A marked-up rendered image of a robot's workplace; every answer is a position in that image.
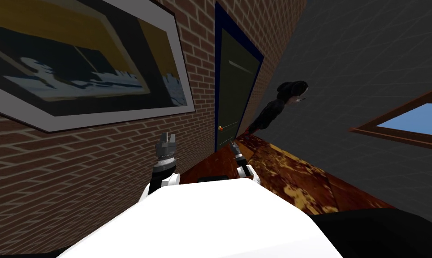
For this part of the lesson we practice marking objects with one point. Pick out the framed blue and yellow painting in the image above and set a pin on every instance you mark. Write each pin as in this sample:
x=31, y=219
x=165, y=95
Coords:
x=76, y=61

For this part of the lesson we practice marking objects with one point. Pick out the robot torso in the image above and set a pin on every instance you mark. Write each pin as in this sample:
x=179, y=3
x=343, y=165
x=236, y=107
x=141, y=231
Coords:
x=216, y=222

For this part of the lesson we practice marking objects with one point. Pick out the black rounded object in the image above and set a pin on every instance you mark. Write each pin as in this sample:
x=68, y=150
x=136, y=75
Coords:
x=273, y=109

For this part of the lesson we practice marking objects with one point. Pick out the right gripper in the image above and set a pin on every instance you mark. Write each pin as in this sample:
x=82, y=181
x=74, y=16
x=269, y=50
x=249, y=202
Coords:
x=236, y=152

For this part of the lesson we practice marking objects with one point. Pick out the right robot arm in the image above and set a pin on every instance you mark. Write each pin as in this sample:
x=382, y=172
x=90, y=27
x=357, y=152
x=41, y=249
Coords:
x=381, y=233

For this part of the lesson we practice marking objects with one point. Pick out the dark green door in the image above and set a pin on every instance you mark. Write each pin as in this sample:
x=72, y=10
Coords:
x=235, y=89

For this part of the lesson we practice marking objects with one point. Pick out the brown framed window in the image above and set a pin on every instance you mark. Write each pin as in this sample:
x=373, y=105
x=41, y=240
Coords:
x=413, y=122

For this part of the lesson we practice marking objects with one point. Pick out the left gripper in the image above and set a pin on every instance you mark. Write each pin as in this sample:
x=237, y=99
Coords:
x=165, y=149

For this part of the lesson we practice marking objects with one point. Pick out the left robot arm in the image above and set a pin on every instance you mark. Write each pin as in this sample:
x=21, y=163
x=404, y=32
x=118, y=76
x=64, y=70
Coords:
x=161, y=176

